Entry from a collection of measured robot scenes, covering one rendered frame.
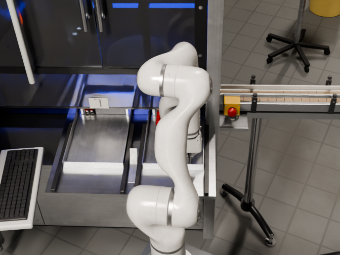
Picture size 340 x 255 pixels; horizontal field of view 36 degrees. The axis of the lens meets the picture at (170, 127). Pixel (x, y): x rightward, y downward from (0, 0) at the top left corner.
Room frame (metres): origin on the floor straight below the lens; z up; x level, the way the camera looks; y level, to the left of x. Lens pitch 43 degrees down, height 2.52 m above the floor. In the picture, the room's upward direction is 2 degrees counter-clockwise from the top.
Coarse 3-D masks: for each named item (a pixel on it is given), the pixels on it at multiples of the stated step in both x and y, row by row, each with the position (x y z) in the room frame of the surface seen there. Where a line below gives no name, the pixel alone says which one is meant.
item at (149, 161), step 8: (152, 120) 1.78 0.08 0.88; (200, 120) 1.76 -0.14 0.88; (152, 128) 1.72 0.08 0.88; (152, 136) 1.67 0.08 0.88; (144, 144) 1.59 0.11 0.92; (152, 144) 1.62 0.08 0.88; (144, 152) 1.55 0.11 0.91; (152, 152) 1.57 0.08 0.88; (144, 160) 1.52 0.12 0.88; (152, 160) 1.52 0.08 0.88; (200, 160) 1.51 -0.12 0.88; (144, 168) 1.48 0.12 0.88; (152, 168) 1.48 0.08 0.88; (160, 168) 1.47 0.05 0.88; (192, 168) 1.46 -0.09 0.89; (200, 168) 1.46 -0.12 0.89
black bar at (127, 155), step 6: (132, 126) 1.72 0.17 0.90; (132, 132) 1.68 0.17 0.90; (132, 138) 1.65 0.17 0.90; (126, 150) 1.57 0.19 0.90; (126, 156) 1.54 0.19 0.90; (126, 162) 1.50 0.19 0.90; (126, 168) 1.47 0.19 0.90; (126, 174) 1.44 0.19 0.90; (126, 180) 1.42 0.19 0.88; (120, 186) 1.37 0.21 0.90; (120, 192) 1.35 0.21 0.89
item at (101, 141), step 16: (80, 128) 1.75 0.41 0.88; (96, 128) 1.74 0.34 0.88; (112, 128) 1.74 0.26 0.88; (128, 128) 1.70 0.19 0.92; (80, 144) 1.64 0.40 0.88; (96, 144) 1.64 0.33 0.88; (112, 144) 1.63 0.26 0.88; (64, 160) 1.53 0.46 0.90; (80, 160) 1.54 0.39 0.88; (96, 160) 1.54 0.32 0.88; (112, 160) 1.53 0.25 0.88
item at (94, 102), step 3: (90, 99) 1.76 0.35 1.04; (93, 99) 1.76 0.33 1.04; (96, 99) 1.76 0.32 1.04; (99, 99) 1.75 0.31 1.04; (102, 99) 1.75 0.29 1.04; (105, 99) 1.75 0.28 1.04; (90, 102) 1.76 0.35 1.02; (93, 102) 1.76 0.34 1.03; (96, 102) 1.76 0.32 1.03; (99, 102) 1.75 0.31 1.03; (102, 102) 1.75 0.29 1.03; (105, 102) 1.75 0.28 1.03; (90, 105) 1.76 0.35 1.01; (93, 105) 1.76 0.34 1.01; (96, 105) 1.76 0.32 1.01; (99, 105) 1.75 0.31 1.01; (102, 105) 1.75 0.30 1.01; (105, 105) 1.75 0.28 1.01
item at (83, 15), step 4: (80, 0) 1.70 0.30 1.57; (80, 4) 1.70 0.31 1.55; (80, 8) 1.70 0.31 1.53; (80, 12) 1.70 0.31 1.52; (84, 12) 1.70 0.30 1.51; (80, 16) 1.70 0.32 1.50; (84, 16) 1.70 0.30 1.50; (88, 16) 1.76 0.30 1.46; (84, 20) 1.70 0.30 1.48; (84, 24) 1.70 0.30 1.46; (84, 28) 1.70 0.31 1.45
